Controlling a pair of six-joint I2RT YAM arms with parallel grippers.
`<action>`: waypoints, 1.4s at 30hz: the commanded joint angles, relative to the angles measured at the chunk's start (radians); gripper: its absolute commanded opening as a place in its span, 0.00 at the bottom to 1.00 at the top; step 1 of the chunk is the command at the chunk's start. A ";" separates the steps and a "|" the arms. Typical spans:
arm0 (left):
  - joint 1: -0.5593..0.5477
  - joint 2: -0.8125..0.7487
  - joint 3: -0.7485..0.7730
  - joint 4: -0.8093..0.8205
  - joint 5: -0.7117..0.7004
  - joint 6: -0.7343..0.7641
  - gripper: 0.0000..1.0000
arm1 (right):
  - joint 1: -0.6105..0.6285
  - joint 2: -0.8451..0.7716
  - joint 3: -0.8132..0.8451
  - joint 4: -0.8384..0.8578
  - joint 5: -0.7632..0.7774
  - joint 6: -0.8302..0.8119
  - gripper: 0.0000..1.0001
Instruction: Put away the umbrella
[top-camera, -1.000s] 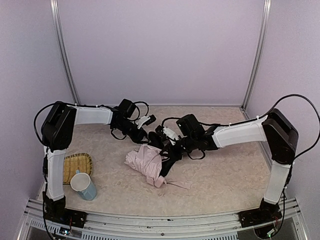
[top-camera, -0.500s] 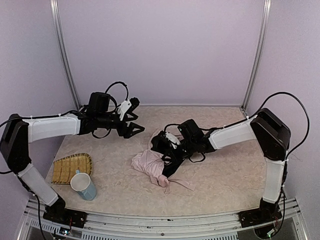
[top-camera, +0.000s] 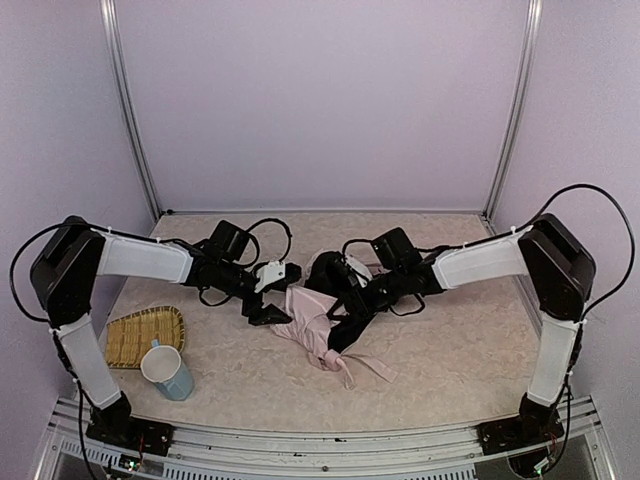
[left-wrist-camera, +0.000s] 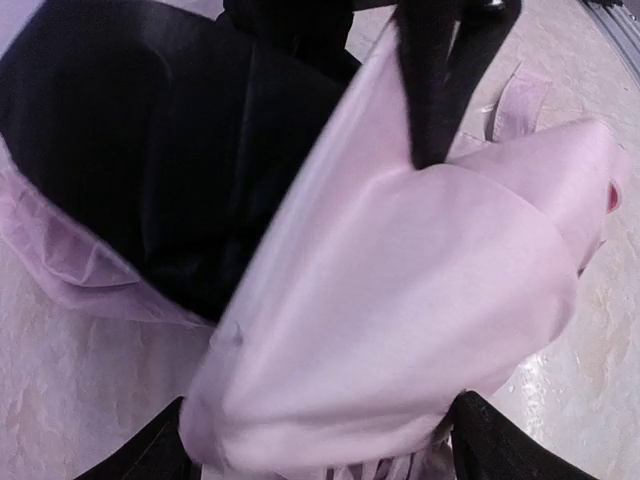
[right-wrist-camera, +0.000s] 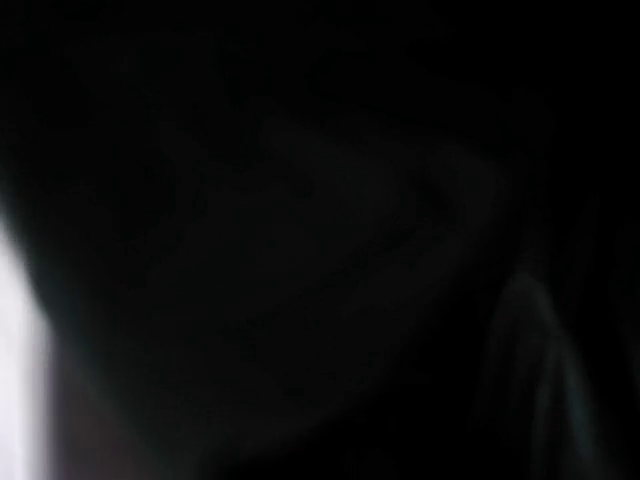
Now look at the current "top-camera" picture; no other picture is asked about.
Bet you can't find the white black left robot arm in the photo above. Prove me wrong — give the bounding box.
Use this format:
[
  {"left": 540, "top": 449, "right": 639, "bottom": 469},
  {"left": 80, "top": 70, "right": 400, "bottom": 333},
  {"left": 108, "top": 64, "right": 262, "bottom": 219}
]
[{"left": 29, "top": 216, "right": 302, "bottom": 415}]

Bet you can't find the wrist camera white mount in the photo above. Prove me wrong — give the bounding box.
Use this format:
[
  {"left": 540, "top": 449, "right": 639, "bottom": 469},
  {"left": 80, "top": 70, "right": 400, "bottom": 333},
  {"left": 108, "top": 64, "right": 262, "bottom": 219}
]
[
  {"left": 345, "top": 254, "right": 384, "bottom": 287},
  {"left": 254, "top": 261, "right": 286, "bottom": 293}
]

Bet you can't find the right aluminium corner post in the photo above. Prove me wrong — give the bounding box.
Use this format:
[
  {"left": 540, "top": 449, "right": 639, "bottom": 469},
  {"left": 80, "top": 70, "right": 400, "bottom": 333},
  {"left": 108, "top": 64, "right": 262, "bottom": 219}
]
[{"left": 483, "top": 0, "right": 543, "bottom": 223}]

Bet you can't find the black camera cable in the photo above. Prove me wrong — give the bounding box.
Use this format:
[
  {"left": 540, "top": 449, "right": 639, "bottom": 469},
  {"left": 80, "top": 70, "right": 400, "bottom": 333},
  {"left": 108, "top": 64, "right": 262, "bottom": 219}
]
[
  {"left": 239, "top": 216, "right": 294, "bottom": 266},
  {"left": 527, "top": 183, "right": 636, "bottom": 326}
]

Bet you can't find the right black camera cable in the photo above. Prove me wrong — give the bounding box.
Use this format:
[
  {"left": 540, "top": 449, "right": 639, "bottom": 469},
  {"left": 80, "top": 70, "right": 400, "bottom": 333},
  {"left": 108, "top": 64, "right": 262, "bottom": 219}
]
[{"left": 527, "top": 183, "right": 636, "bottom": 326}]

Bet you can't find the light blue cup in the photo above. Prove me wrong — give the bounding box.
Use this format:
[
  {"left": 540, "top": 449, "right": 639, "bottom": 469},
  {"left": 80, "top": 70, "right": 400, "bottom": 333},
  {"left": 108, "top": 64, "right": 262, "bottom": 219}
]
[{"left": 140, "top": 339, "right": 195, "bottom": 401}]

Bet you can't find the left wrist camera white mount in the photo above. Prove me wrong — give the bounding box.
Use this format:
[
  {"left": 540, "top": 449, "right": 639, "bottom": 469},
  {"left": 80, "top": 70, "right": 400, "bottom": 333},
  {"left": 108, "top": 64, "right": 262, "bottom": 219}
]
[{"left": 254, "top": 261, "right": 286, "bottom": 293}]

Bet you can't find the pink black folding umbrella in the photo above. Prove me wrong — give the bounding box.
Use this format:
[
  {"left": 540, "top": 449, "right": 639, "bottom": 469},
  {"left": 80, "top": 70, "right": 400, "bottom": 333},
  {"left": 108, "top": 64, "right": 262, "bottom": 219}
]
[{"left": 269, "top": 248, "right": 400, "bottom": 391}]

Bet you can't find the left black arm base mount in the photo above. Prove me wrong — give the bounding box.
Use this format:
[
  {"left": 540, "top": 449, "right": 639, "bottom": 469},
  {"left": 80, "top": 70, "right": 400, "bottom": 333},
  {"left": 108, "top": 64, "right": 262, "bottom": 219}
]
[{"left": 86, "top": 393, "right": 174, "bottom": 457}]

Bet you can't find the woven bamboo tray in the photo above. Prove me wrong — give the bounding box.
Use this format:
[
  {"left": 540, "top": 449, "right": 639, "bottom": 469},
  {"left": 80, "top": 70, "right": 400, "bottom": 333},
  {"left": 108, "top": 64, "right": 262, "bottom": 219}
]
[{"left": 105, "top": 306, "right": 186, "bottom": 370}]

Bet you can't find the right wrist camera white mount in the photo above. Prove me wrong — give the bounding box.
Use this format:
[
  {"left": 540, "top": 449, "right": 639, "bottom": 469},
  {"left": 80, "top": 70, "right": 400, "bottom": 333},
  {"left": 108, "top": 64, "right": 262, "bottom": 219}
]
[{"left": 345, "top": 254, "right": 384, "bottom": 287}]

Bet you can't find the left black camera cable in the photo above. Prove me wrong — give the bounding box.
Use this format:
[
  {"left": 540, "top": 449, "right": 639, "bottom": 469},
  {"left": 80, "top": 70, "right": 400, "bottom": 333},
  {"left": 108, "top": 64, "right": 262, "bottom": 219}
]
[{"left": 239, "top": 216, "right": 294, "bottom": 266}]

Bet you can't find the aluminium front rail frame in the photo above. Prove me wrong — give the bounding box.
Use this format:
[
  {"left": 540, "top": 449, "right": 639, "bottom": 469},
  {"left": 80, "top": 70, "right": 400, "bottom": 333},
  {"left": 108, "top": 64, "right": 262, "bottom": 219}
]
[{"left": 34, "top": 394, "right": 616, "bottom": 480}]

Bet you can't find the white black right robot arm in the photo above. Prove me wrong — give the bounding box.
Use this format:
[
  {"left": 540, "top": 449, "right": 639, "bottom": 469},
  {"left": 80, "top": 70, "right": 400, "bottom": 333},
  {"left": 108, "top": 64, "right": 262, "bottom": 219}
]
[{"left": 339, "top": 213, "right": 596, "bottom": 408}]

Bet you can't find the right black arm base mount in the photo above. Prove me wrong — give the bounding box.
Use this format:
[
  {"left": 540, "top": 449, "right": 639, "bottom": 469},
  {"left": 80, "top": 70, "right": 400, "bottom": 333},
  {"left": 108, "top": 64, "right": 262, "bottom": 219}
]
[{"left": 476, "top": 395, "right": 564, "bottom": 455}]

